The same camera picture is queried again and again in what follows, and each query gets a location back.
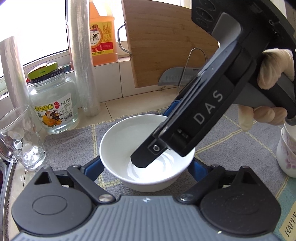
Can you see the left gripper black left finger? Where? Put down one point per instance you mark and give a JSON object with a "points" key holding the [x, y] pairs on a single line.
{"points": [[84, 178]]}

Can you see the grey green checked cloth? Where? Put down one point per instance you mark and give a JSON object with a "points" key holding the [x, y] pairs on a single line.
{"points": [[226, 144]]}

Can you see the tall plastic cup stack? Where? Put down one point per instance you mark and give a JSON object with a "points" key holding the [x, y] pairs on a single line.
{"points": [[79, 38]]}

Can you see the gloved right hand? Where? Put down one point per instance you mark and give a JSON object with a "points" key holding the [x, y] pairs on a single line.
{"points": [[275, 62]]}

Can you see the bamboo cutting board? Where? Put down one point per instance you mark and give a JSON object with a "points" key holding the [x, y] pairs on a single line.
{"points": [[161, 36]]}

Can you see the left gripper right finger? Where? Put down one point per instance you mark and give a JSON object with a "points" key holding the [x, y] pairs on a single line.
{"points": [[207, 178]]}

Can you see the clear glass mug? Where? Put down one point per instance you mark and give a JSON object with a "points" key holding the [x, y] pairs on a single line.
{"points": [[20, 140]]}

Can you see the white floral bowl front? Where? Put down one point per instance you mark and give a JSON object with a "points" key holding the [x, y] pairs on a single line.
{"points": [[285, 152]]}

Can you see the black fingertip of the right gripper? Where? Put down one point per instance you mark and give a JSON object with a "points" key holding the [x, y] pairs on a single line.
{"points": [[148, 151]]}

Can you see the white floral bowl back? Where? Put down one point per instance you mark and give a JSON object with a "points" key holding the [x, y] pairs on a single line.
{"points": [[130, 153]]}

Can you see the glass jar green lid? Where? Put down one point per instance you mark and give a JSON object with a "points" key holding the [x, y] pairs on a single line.
{"points": [[53, 98]]}

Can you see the orange cooking wine jug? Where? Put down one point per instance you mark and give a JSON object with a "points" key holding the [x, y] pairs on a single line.
{"points": [[102, 33]]}

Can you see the white floral bowl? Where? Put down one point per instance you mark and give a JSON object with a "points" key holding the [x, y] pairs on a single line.
{"points": [[130, 153], [285, 152]]}

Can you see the plastic wrap roll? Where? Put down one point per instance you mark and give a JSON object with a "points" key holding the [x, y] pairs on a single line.
{"points": [[13, 73]]}

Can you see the metal wire rack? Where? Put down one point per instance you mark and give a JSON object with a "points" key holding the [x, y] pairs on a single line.
{"points": [[180, 87]]}

